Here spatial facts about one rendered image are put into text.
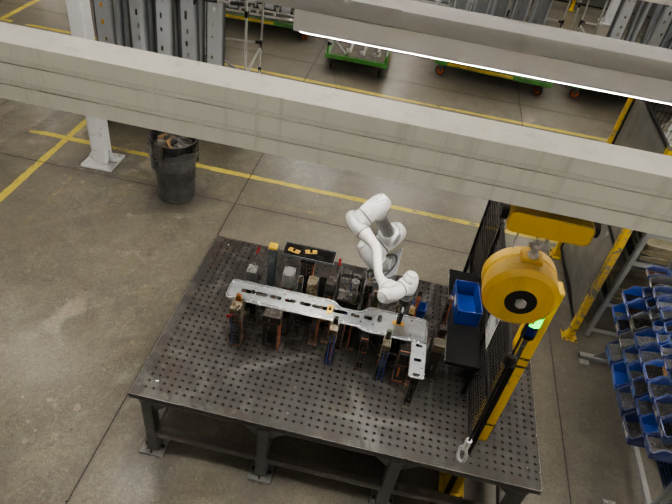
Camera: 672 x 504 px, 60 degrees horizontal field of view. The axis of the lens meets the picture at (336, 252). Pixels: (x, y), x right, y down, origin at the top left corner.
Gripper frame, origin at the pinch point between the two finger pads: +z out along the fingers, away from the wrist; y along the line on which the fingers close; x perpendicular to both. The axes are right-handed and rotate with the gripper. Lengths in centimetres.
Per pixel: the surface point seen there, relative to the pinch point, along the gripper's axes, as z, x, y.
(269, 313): 2, -84, 18
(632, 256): 6, 184, -133
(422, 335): 5.3, 17.1, 4.9
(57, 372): 105, -242, 31
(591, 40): -228, 18, 105
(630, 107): -74, 168, -241
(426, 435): 35, 30, 59
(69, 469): 105, -194, 100
